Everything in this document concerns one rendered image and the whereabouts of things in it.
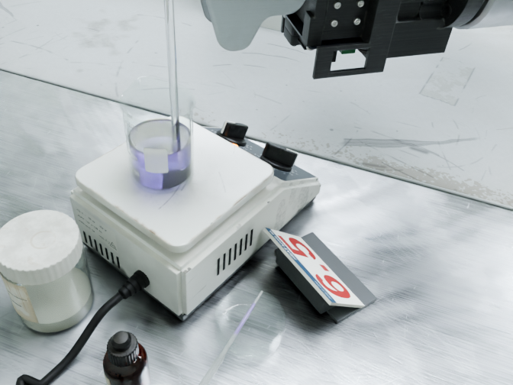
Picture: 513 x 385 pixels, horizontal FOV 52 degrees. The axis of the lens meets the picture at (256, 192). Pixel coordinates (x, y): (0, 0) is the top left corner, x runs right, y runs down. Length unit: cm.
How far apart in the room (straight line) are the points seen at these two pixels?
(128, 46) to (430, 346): 56
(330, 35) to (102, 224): 22
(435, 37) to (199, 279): 25
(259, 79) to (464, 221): 32
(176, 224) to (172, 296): 6
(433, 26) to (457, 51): 48
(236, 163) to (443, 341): 22
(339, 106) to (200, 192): 32
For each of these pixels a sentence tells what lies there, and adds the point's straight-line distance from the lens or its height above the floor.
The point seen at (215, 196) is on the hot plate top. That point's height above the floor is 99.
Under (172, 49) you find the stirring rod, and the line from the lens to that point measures 36.
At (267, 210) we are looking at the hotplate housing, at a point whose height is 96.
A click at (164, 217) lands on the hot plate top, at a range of 39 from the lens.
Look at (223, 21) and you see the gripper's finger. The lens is 34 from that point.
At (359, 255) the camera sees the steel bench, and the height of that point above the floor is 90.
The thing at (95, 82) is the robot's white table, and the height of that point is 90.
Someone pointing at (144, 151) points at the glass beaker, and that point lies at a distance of 38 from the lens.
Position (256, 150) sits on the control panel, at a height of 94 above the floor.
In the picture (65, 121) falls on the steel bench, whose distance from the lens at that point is 65.
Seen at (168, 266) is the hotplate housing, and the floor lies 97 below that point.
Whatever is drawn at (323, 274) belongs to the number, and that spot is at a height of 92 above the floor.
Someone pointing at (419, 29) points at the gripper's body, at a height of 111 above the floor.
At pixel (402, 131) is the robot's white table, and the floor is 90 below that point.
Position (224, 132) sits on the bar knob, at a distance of 52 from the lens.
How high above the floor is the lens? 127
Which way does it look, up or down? 43 degrees down
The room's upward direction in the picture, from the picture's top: 5 degrees clockwise
